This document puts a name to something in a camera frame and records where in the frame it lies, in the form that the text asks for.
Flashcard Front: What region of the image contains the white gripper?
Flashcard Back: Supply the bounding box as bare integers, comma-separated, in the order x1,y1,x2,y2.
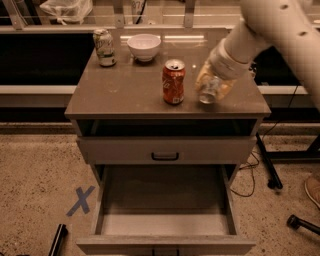
195,39,251,101

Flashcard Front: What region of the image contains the silver redbull can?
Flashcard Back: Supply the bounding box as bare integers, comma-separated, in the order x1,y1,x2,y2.
199,76,221,104

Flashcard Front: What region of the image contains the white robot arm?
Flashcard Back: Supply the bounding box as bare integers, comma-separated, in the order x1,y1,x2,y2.
195,0,320,109

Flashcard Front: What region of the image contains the orange soda can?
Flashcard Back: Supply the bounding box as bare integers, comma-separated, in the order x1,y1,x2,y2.
162,59,186,105

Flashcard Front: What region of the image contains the grey drawer cabinet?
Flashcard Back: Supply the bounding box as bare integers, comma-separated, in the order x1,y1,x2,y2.
64,27,272,256

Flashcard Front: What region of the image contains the green white soda can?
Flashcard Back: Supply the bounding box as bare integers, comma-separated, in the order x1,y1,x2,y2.
93,28,116,67

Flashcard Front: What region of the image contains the open middle drawer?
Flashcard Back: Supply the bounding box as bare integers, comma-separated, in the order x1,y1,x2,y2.
77,165,255,256

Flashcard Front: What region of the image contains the white bowl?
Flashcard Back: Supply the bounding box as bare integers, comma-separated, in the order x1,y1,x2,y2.
127,34,161,62

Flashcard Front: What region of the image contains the metal railing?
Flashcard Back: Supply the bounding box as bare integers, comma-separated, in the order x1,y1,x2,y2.
0,0,241,35

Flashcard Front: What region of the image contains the black tripod leg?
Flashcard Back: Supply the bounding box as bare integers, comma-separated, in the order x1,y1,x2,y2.
256,134,283,189

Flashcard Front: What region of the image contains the black stand foot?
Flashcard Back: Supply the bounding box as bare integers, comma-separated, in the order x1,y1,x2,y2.
287,215,320,235

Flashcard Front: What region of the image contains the white plastic bag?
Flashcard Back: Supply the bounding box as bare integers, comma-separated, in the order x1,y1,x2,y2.
40,0,93,25

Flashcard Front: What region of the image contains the blue tape cross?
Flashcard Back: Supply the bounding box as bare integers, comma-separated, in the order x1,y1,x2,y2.
66,186,95,217

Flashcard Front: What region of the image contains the black bar lower left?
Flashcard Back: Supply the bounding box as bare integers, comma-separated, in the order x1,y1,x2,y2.
48,224,68,256

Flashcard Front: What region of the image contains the top drawer with handle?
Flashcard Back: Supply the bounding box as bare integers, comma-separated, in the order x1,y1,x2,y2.
77,136,256,165

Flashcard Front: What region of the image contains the thin floor cable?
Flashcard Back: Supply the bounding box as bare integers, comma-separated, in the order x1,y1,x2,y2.
230,84,300,198

